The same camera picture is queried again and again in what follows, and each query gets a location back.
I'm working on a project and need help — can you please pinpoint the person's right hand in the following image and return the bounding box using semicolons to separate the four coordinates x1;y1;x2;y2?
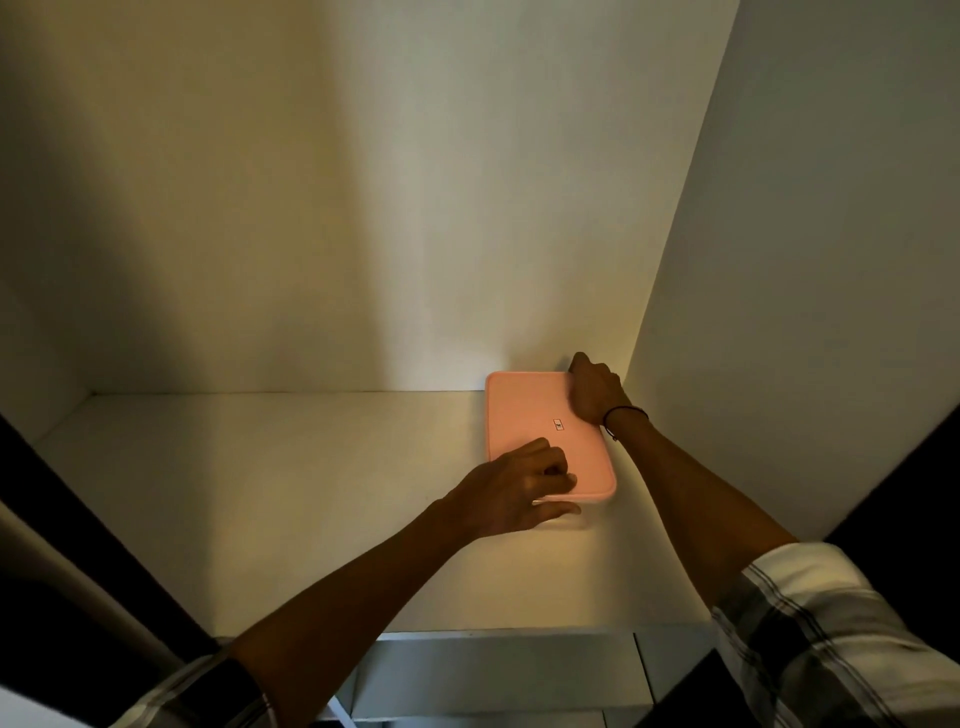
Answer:
567;351;636;428

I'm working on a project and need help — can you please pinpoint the person's left hand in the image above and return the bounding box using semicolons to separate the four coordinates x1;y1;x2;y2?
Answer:
441;437;583;546

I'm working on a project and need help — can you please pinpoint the pink box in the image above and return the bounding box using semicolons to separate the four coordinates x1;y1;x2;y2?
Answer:
484;369;618;503

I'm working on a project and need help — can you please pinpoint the person's right forearm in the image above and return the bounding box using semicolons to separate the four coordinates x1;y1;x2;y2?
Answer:
604;411;799;610

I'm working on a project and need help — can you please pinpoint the person's left forearm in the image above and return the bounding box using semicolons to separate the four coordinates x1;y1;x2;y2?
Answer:
223;496;483;728

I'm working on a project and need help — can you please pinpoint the black wrist band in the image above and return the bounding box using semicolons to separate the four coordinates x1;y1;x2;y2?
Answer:
602;405;651;443

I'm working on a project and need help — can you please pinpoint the wide white drawer front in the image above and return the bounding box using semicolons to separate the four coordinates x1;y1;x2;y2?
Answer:
351;631;655;723

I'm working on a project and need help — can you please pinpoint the narrow white drawer front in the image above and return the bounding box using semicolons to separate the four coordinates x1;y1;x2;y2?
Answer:
633;621;719;704

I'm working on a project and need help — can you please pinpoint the plaid shirt right sleeve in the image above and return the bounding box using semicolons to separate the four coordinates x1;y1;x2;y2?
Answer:
709;540;960;728

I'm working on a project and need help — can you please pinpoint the plaid shirt sleeve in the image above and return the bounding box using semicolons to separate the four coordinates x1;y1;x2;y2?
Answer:
709;540;960;728
111;649;280;728

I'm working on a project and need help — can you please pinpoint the plaid shirt left sleeve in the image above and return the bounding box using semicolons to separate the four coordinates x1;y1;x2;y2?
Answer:
111;649;280;728

